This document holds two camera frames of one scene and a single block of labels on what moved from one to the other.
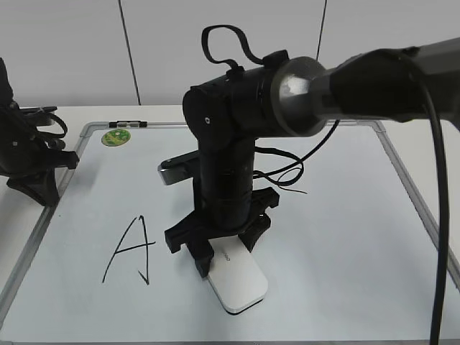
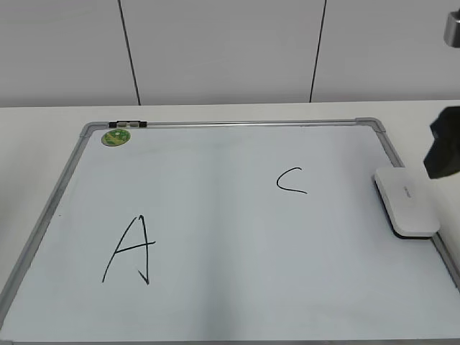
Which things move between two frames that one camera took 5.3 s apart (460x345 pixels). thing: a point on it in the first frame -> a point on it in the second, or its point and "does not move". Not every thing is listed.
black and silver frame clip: x=128 y=123 does not move
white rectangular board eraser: x=235 y=277 -> x=408 y=198
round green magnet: x=116 y=137 does not move
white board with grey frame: x=346 y=258 does not move
